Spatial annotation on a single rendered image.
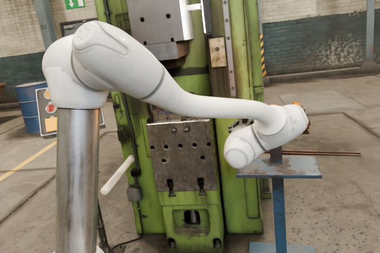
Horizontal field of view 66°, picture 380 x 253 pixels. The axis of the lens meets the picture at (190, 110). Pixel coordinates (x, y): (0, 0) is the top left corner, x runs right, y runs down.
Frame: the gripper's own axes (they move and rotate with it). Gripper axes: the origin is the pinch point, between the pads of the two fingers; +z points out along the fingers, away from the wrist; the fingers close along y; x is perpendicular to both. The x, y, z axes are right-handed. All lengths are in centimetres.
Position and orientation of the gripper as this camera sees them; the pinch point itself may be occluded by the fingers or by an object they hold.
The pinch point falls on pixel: (246, 119)
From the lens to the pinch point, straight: 133.9
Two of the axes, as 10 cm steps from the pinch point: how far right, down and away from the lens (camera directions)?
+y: 9.6, -0.5, -2.7
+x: -1.2, -9.6, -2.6
